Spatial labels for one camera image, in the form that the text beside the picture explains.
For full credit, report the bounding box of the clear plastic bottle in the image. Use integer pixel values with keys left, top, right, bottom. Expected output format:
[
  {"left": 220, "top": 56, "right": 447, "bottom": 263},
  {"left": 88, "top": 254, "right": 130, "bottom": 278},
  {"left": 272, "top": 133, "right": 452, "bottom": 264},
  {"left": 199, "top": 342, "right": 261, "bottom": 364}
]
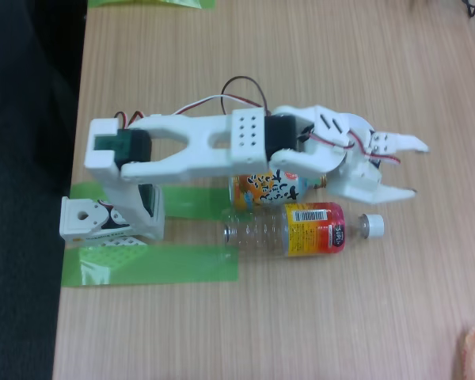
[{"left": 221, "top": 201, "right": 385, "bottom": 259}]

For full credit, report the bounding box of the orange drink aluminium bottle can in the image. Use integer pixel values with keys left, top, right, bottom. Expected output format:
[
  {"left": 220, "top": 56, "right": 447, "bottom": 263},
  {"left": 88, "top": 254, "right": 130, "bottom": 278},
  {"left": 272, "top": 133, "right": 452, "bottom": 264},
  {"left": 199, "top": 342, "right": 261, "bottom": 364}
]
[{"left": 230, "top": 172, "right": 328, "bottom": 211}]

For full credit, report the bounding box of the wide green tape strip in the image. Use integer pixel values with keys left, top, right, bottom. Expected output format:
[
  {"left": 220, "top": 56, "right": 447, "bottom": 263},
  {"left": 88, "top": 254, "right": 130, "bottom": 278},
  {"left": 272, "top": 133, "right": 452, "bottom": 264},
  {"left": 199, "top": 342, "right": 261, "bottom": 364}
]
[{"left": 69, "top": 180, "right": 234, "bottom": 221}]

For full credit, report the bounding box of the long green tape strip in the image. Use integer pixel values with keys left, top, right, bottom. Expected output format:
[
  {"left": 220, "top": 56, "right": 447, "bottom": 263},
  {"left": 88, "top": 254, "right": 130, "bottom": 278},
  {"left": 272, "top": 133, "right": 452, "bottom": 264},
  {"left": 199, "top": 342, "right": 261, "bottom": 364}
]
[{"left": 61, "top": 244, "right": 239, "bottom": 288}]

